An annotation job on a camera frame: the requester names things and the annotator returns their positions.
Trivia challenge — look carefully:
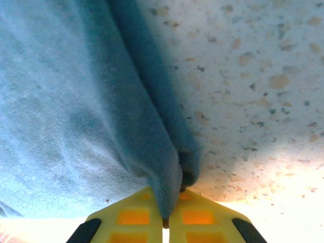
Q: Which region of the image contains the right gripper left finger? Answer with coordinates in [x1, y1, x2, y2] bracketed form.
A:
[66, 186, 163, 243]

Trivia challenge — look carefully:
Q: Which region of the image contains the blue-grey t-shirt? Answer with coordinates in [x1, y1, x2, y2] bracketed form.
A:
[0, 0, 203, 221]

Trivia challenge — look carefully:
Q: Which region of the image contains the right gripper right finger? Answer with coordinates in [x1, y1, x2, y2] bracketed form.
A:
[169, 188, 268, 243]

